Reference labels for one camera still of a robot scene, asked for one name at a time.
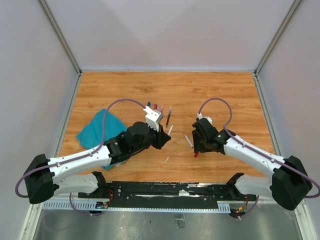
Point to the blue gel pen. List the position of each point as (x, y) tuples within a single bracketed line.
[(168, 119)]

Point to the thin white red-end pen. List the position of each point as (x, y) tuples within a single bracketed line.
[(170, 129)]

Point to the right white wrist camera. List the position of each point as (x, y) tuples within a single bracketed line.
[(200, 116)]

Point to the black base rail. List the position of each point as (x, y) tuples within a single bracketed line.
[(166, 195)]

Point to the white pen red end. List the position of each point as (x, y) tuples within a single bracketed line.
[(189, 141)]

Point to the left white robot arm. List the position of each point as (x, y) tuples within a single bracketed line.
[(44, 176)]

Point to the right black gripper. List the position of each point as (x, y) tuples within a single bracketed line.
[(197, 147)]

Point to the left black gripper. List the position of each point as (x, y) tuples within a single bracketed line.
[(162, 137)]

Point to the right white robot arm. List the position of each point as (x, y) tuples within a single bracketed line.
[(284, 179)]

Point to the teal cloth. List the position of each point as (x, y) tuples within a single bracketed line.
[(91, 135)]

